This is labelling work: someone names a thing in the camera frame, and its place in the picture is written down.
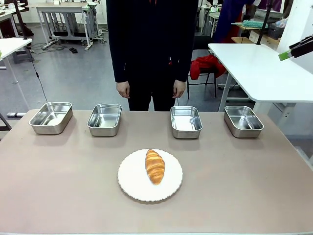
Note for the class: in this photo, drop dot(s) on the golden brown croissant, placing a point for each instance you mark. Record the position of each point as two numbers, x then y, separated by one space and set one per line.
154 166

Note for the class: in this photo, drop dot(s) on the person's left forearm dark sleeve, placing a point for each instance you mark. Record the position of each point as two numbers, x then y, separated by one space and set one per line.
183 61

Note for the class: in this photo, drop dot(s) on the person's right forearm dark sleeve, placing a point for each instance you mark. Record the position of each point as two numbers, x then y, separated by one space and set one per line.
119 61

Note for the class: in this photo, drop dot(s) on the stainless steel rectangular container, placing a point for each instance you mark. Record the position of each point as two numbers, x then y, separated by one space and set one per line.
185 122
105 120
52 122
242 122

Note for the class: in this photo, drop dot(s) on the person's left hand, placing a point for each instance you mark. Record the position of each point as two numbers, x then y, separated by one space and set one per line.
179 88

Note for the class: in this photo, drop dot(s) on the person's right hand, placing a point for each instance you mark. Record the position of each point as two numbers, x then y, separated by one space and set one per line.
123 89

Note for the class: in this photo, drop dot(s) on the grey plastic crate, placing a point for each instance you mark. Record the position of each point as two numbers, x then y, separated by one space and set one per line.
275 31

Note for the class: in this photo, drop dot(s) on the large white side table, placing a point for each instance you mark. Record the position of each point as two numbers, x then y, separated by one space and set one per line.
259 71

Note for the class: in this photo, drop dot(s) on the black clamp pole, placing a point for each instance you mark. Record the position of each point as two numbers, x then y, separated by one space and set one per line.
262 22

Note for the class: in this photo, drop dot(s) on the wooden shelf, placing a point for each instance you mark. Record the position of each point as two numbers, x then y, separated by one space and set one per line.
247 39

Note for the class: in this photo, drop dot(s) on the teal rack of items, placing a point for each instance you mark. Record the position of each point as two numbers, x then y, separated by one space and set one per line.
254 24

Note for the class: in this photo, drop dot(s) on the background person in blue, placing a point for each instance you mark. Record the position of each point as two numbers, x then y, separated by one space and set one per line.
230 22

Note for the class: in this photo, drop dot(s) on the red jacket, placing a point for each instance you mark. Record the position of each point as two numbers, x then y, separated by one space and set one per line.
207 64

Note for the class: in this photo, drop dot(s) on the black folding chair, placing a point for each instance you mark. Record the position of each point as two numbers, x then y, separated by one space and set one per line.
203 73

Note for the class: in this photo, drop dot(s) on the person body in dark clothes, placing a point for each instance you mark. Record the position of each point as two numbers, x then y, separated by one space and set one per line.
151 36

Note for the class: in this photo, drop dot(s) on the white scalloped plate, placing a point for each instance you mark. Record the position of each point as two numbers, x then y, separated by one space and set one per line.
137 178

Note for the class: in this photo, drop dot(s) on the grey workbench with legs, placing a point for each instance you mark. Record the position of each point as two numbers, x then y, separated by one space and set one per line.
66 14

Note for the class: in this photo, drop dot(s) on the small white side table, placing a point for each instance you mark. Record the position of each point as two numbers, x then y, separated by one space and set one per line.
11 45

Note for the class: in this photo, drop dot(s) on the white floor power strip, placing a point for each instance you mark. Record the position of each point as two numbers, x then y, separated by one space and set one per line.
15 114

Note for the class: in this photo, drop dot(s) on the dark camera stand pole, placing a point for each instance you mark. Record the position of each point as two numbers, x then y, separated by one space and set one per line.
20 19

